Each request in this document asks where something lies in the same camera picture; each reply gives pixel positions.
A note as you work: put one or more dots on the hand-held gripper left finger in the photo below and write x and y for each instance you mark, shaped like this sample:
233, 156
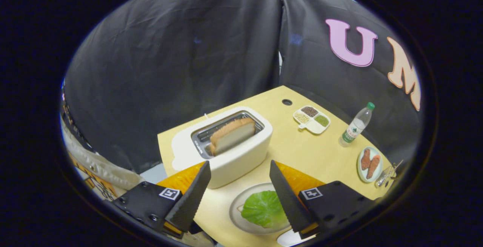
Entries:
190, 201

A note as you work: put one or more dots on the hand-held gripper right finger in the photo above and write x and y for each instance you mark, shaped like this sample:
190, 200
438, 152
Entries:
288, 201

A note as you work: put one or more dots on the green lettuce leaf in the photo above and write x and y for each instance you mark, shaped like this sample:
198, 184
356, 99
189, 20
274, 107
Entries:
262, 209

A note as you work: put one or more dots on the toasted bread slice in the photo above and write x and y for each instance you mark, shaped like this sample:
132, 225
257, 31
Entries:
232, 135

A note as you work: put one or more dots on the white square plate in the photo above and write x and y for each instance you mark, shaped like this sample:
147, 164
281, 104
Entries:
288, 238

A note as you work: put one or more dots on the round white plate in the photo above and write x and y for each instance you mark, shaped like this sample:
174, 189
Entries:
236, 216

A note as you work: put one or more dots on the white toaster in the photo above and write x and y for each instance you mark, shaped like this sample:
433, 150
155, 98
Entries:
241, 160

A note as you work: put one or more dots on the white divided seasoning tray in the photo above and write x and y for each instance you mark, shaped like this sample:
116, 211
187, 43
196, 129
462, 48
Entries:
315, 128

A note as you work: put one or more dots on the pale blue oval plate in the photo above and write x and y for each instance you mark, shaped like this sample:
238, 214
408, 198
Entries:
361, 172

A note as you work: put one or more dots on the dark brown meat patty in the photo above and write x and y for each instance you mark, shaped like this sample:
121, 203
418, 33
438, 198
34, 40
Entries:
365, 159

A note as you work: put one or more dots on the reddish brown meat patty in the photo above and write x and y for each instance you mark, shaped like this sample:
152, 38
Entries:
373, 166

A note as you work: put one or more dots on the beige jacket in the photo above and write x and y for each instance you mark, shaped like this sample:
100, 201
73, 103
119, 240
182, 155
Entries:
102, 171

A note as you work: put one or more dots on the clear utensil holder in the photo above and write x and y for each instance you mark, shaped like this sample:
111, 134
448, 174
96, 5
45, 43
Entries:
384, 177

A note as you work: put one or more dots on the clear plastic water bottle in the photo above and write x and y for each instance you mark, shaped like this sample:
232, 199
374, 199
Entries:
354, 126

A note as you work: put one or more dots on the long wooden stick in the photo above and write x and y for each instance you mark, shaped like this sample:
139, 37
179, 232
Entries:
397, 165

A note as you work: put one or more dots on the black backdrop cloth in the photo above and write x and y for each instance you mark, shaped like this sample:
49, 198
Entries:
181, 58

